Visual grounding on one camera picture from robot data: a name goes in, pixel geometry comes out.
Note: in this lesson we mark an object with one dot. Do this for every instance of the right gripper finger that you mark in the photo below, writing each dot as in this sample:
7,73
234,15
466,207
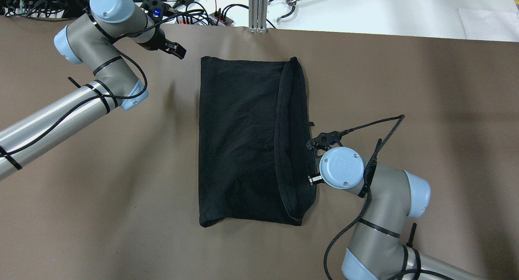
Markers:
315,179

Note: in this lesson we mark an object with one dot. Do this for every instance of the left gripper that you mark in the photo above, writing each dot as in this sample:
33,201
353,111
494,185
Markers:
155,41

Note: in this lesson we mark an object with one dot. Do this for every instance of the black graphic t-shirt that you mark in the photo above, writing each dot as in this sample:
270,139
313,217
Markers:
253,129

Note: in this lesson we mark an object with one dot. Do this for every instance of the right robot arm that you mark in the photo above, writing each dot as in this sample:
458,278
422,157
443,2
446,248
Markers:
375,251

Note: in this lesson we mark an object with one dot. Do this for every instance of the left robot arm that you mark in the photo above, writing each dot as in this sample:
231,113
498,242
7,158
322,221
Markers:
61,77

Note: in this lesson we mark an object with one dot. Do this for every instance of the red black USB hub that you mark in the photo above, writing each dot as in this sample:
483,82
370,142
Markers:
200,17

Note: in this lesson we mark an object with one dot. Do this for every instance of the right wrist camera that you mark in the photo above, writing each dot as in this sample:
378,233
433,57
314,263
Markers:
325,141

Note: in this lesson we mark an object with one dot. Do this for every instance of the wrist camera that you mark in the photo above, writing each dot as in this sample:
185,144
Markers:
325,141
157,9

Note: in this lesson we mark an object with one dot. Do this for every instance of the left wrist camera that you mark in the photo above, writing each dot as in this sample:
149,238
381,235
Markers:
157,9

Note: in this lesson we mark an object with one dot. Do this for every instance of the aluminium frame post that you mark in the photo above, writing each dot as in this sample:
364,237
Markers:
257,16

